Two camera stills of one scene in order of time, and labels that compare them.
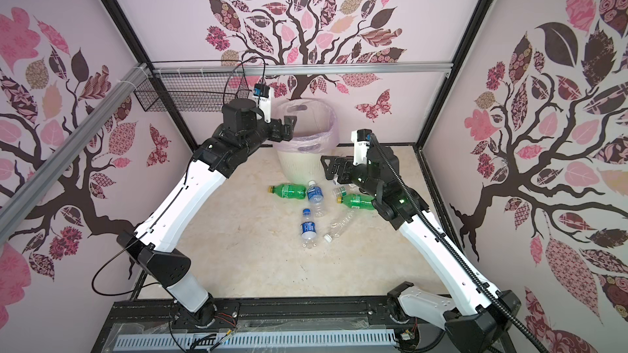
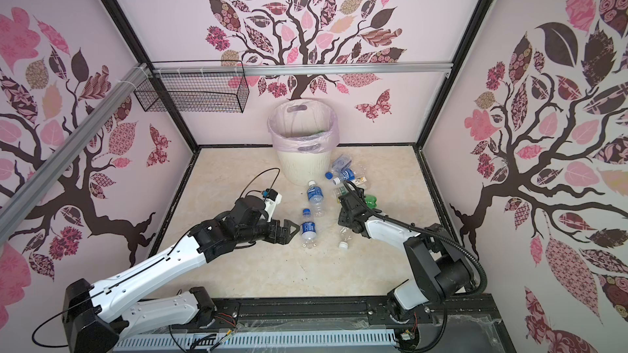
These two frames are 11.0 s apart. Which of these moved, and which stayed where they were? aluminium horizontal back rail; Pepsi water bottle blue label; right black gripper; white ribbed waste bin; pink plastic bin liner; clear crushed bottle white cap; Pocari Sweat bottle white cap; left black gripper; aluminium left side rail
Moved: left black gripper; clear crushed bottle white cap; right black gripper
Stayed: Pepsi water bottle blue label; white ribbed waste bin; aluminium horizontal back rail; aluminium left side rail; pink plastic bin liner; Pocari Sweat bottle white cap
